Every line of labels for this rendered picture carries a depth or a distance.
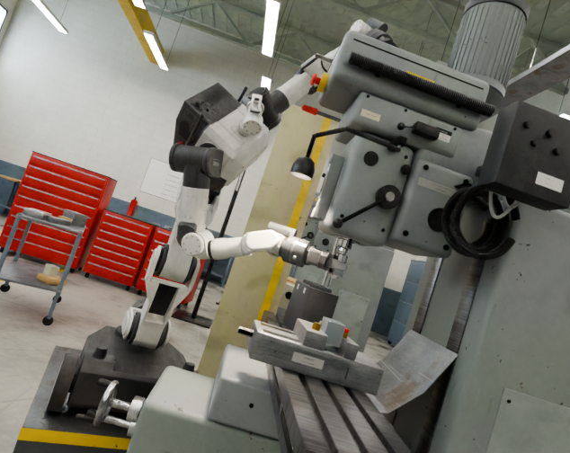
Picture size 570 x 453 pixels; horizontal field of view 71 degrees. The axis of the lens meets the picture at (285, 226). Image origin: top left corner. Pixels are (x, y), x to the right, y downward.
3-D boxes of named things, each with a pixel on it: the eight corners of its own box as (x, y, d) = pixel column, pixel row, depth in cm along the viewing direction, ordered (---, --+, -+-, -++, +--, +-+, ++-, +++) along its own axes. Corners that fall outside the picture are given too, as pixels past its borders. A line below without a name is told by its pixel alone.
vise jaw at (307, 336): (302, 344, 100) (307, 330, 101) (292, 331, 115) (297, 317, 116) (324, 351, 101) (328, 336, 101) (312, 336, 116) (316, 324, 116)
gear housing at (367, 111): (351, 119, 115) (361, 88, 115) (333, 141, 139) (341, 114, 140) (456, 158, 118) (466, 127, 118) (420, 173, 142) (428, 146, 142)
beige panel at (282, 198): (176, 405, 268) (283, 91, 283) (185, 384, 308) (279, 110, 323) (249, 426, 273) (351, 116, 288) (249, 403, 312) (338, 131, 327)
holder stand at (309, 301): (295, 335, 147) (311, 283, 148) (282, 321, 169) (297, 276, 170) (324, 343, 150) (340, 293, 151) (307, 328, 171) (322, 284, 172)
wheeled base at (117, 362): (73, 348, 198) (95, 284, 200) (173, 366, 218) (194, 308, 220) (54, 412, 139) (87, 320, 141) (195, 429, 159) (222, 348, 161)
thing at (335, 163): (312, 216, 123) (333, 153, 124) (310, 217, 127) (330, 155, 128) (325, 220, 123) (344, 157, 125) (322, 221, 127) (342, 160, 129)
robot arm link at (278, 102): (269, 82, 164) (244, 101, 160) (281, 84, 157) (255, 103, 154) (280, 107, 171) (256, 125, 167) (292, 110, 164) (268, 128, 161)
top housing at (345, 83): (331, 75, 114) (348, 23, 115) (315, 106, 140) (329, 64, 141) (479, 131, 118) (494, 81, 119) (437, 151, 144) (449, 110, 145)
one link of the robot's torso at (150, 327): (120, 330, 183) (156, 239, 173) (163, 338, 191) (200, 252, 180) (117, 350, 169) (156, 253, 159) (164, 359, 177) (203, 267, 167)
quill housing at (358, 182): (326, 228, 115) (360, 126, 117) (314, 230, 135) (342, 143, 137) (387, 249, 116) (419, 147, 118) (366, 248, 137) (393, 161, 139)
